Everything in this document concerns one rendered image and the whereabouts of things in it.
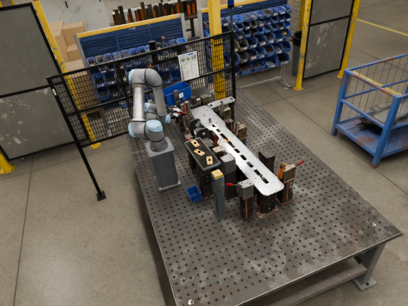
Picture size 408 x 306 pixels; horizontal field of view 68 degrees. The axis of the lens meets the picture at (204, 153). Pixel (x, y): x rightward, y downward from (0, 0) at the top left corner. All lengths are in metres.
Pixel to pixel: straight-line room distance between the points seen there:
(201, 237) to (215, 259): 0.21
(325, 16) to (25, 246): 5.05
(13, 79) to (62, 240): 2.01
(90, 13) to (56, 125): 4.88
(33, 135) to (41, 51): 1.17
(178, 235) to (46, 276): 1.56
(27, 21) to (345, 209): 3.71
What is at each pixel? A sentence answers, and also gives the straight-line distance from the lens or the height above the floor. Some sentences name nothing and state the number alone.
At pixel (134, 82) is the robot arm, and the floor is 1.59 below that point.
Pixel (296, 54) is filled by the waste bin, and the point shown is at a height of 0.43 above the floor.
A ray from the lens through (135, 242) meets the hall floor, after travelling 3.30.
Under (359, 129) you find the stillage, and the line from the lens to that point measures 4.44.
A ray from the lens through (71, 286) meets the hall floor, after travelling 3.28.
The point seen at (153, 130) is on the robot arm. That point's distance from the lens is 2.35.
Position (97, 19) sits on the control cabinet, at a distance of 9.02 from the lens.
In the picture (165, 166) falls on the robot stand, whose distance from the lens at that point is 2.53.
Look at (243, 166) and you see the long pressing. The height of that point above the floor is 1.00.
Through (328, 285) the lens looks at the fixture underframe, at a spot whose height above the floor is 0.23.
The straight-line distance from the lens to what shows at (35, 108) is 4.49.
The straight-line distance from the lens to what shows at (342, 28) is 5.75.
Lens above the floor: 2.57
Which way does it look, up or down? 39 degrees down
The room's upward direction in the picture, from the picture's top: 7 degrees counter-clockwise
